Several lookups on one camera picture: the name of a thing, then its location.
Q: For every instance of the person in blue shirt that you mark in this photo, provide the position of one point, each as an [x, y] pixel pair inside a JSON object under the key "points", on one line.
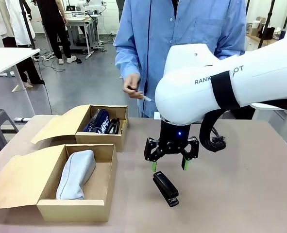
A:
{"points": [[155, 36]]}

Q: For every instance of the person's right hand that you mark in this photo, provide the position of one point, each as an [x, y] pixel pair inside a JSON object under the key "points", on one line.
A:
{"points": [[132, 83]]}

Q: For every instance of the grey fabric pencil case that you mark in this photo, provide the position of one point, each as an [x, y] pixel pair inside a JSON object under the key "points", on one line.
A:
{"points": [[75, 174]]}

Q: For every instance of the grey metal stool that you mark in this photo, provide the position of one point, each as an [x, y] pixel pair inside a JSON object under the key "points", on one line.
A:
{"points": [[0, 126]]}

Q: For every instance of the black box on shelf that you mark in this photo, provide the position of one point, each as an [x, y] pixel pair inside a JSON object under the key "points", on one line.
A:
{"points": [[269, 33]]}

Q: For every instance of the small open cardboard box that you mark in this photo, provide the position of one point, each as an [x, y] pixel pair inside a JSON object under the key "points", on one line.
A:
{"points": [[99, 140]]}

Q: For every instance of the black plastic office item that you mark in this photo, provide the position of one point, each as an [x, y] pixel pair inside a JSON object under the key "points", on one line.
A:
{"points": [[114, 126]]}

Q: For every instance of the wooden shelf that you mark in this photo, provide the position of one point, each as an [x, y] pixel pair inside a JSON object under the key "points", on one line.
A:
{"points": [[257, 40]]}

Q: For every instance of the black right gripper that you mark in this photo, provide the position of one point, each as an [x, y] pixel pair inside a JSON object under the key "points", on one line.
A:
{"points": [[174, 136]]}

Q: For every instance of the black tripod pole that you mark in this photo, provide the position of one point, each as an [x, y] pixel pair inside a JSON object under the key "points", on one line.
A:
{"points": [[26, 21]]}

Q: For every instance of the person in black clothes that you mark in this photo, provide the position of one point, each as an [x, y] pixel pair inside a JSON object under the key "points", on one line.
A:
{"points": [[53, 26]]}

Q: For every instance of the black stand pole with base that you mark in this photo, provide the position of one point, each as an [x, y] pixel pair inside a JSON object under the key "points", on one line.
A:
{"points": [[267, 24]]}

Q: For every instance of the white tube on floor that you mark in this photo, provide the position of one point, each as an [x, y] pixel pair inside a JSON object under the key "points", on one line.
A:
{"points": [[23, 119]]}

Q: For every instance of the person in white coat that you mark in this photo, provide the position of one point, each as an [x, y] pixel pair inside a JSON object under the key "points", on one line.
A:
{"points": [[21, 21]]}

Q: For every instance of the large open cardboard box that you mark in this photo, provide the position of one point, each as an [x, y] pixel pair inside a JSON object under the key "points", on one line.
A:
{"points": [[94, 179]]}

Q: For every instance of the navy blue pencil case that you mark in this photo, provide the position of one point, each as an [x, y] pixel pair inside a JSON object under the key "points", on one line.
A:
{"points": [[98, 122]]}

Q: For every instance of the white marker black cap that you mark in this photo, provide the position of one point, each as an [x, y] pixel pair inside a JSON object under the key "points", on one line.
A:
{"points": [[146, 98]]}

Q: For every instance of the white side table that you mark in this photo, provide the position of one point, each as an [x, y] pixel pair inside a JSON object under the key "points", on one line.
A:
{"points": [[9, 58]]}

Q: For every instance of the person's right forearm blue sleeve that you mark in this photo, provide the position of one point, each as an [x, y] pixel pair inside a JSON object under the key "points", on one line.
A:
{"points": [[127, 58]]}

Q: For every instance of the background workbench with equipment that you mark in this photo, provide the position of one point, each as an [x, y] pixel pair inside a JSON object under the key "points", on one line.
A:
{"points": [[82, 24]]}

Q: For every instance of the large white table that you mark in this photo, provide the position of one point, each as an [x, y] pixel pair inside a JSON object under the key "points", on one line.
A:
{"points": [[274, 106]]}

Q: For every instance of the black shoes on floor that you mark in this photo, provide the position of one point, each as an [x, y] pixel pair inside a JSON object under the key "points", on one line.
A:
{"points": [[78, 60]]}

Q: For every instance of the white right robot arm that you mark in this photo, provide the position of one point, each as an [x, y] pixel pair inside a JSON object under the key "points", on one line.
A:
{"points": [[206, 80]]}

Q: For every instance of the small cardboard carton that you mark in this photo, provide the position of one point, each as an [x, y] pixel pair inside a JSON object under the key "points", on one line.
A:
{"points": [[259, 24]]}

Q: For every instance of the black stapler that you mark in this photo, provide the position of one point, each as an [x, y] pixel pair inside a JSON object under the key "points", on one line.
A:
{"points": [[165, 187]]}

